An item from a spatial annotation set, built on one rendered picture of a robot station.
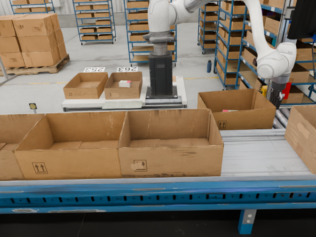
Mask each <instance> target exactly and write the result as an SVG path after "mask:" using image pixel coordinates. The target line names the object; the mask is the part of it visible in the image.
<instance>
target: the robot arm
mask: <svg viewBox="0 0 316 237"><path fill-rule="evenodd" d="M211 1H212V0H176V1H173V2H172V3H169V2H168V0H151V2H150V4H149V8H148V24H149V31H150V33H148V34H147V35H143V37H142V38H143V39H149V40H150V42H152V41H160V40H173V39H174V37H173V36H171V34H170V26H171V25H177V24H182V23H184V22H186V21H188V20H189V19H190V18H191V17H192V16H193V14H194V11H195V10H197V9H198V8H200V7H202V6H204V5H205V4H207V3H209V2H211ZM243 1H244V3H245V4H246V6H247V8H248V10H249V14H250V20H251V27H252V34H253V41H254V45H255V48H256V51H257V54H258V57H257V60H256V61H257V73H258V75H259V76H260V77H261V78H262V79H271V80H272V84H271V87H272V89H270V102H271V103H272V104H274V105H275V106H276V110H278V109H279V107H280V104H281V102H282V100H283V98H284V97H282V90H284V89H285V88H286V83H287V82H288V81H289V77H290V74H291V70H292V68H293V66H294V63H295V59H296V45H295V44H293V43H290V42H283V43H280V44H279V45H278V47H277V49H272V48H270V46H269V45H268V44H267V42H266V39H265V35H264V28H263V19H262V11H261V5H260V2H259V0H243Z"/></svg>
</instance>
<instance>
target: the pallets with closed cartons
mask: <svg viewBox="0 0 316 237"><path fill-rule="evenodd" d="M0 56H1V59H2V62H3V64H4V67H5V68H6V69H5V70H6V73H7V74H10V73H14V74H15V75H18V76H19V75H24V74H25V75H30V74H33V75H35V74H38V73H39V72H43V71H48V72H49V73H50V74H54V73H58V72H59V71H60V70H61V69H62V68H63V67H64V66H65V65H66V63H67V62H68V61H69V60H70V57H69V54H67V53H66V48H65V44H64V40H63V33H62V31H61V28H60V24H59V20H58V16H57V13H51V14H34V15H30V14H26V15H7V16H0ZM48 66H49V67H48ZM21 67H24V68H23V69H19V68H21ZM31 67H33V68H31ZM38 67H40V68H38Z"/></svg>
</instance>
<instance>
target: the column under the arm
mask: <svg viewBox="0 0 316 237"><path fill-rule="evenodd" d="M149 70H150V86H147V92H146V97H145V99H178V94H177V85H173V67H172V51H168V54H167V55H154V51H151V52H150V54H149Z"/></svg>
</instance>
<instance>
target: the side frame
mask: <svg viewBox="0 0 316 237"><path fill-rule="evenodd" d="M309 192H310V195H309V197H307V194H308V193H309ZM258 193H259V197H258V198H256V195H257V194H258ZM274 193H276V196H275V198H273V195H274ZM291 193H293V195H292V197H290V194H291ZM207 194H208V195H209V198H208V199H206V195H207ZM223 194H226V196H225V199H223V198H222V197H223ZM240 194H242V198H239V196H240ZM157 195H159V200H157ZM173 195H176V199H175V200H173ZM190 195H192V199H190ZM108 196H109V197H110V199H111V200H110V201H108V198H107V197H108ZM124 196H126V199H127V201H125V200H124ZM140 196H143V200H140ZM215 196H216V197H215ZM59 197H61V199H62V202H60V200H59ZM75 197H77V198H78V202H77V201H76V199H75ZM91 197H94V201H92V199H91ZM11 198H13V200H14V203H13V202H12V200H11ZM27 198H29V200H30V202H28V200H27ZM43 198H45V199H46V202H44V200H43ZM117 198H118V199H117ZM68 199H69V200H68ZM300 208H316V180H282V181H237V182H170V183H125V184H80V185H34V186H0V214H3V213H84V212H138V211H192V210H246V209H300Z"/></svg>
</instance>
